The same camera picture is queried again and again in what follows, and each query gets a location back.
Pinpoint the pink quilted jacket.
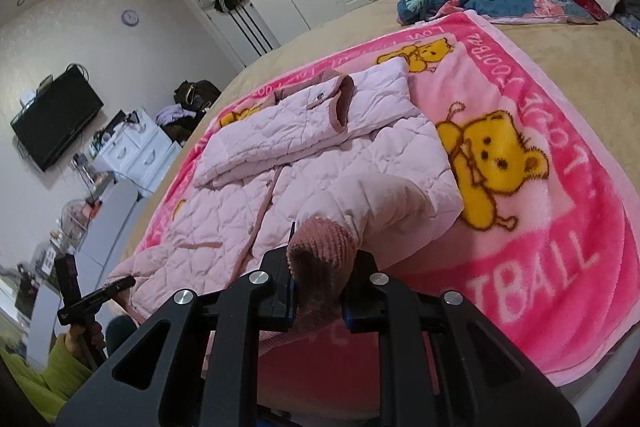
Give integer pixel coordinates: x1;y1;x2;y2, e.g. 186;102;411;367
113;57;463;349

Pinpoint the green sleeve forearm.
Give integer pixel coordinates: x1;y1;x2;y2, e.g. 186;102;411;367
1;331;93;425

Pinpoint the purple clothes pile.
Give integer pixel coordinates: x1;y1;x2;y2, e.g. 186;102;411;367
155;104;198;126

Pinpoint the person's left hand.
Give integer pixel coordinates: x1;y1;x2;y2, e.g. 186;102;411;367
64;322;106;361

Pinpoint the grey low cabinet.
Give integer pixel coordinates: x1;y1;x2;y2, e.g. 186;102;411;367
26;181;146;369

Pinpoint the pink bear fleece blanket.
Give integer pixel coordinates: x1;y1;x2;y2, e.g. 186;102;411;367
106;8;640;417

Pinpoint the white drawer chest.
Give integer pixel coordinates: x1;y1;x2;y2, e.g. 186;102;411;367
92;108;181;193

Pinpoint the black bag on floor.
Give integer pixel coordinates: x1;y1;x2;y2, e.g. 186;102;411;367
174;79;221;113

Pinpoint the tan bed cover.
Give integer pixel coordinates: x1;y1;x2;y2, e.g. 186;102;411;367
121;0;640;413

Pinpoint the black wall television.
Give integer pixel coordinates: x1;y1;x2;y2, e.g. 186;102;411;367
11;64;103;172

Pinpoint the round wall clock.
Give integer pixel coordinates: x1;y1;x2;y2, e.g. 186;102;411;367
120;10;140;27

